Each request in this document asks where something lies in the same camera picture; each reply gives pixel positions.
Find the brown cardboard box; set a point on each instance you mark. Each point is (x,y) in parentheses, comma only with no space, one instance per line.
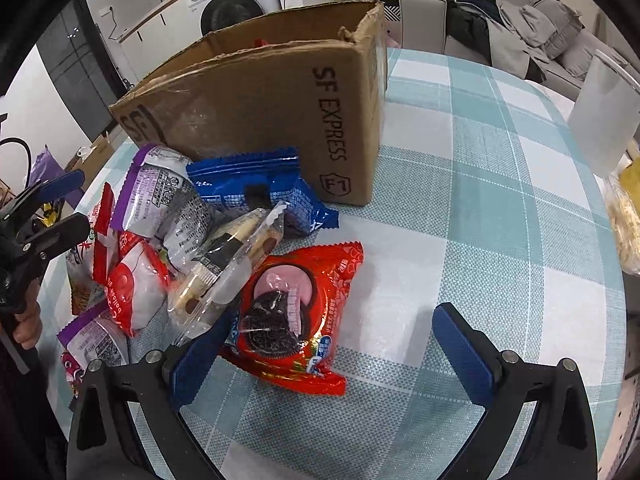
(260,110)

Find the yellow bag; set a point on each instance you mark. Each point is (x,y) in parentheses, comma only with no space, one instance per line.
(631,180)

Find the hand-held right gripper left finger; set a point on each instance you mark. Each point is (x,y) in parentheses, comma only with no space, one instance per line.
(200,355)

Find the blue cookie packet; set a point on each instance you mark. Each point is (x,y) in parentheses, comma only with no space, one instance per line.
(235,180)

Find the grey sofa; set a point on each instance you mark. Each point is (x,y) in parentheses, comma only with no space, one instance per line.
(420,20)

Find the dark glass door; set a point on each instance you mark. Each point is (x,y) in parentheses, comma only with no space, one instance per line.
(75,70)

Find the person's left hand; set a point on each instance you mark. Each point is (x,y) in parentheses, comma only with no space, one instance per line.
(27,322)

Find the red cookie packet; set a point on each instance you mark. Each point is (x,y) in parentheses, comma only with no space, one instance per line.
(310,310)

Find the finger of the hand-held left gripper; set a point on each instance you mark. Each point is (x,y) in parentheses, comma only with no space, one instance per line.
(60,183)
(62,232)

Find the red striped white packet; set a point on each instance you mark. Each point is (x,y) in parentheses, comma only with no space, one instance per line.
(102,230)

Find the white kitchen counter cabinet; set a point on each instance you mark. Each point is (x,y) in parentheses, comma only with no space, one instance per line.
(150,35)

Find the striped black white basket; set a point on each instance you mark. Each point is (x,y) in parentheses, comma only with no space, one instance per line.
(394,12)

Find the small purple white packet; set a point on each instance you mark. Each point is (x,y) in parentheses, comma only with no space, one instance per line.
(95,340)

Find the clear cake packet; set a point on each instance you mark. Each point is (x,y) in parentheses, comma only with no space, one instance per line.
(225,265)

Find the red printed white packet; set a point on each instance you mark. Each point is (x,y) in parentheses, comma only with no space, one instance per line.
(70,375)

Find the pile of clothes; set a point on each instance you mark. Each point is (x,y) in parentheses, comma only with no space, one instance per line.
(480,30)

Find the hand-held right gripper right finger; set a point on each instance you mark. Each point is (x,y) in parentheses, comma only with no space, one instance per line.
(460,350)

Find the clear bag of snacks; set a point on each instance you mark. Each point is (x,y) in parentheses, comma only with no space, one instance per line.
(625,230)

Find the large purple white packet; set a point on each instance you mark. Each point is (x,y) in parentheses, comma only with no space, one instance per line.
(150,185)

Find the white canister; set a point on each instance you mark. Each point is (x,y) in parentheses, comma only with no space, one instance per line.
(600,110)

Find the purple bag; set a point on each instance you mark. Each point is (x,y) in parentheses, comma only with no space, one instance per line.
(45,170)

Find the red orange snack packet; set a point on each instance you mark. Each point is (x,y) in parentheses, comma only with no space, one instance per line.
(260,42)

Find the red white round packet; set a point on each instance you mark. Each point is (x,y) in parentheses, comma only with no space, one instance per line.
(135,280)

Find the grey cushion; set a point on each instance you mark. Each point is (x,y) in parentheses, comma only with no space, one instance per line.
(555,25)

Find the small cardboard box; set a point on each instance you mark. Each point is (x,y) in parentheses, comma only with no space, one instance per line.
(92,155)

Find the checked teal tablecloth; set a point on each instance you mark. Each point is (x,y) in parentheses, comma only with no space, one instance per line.
(475,210)

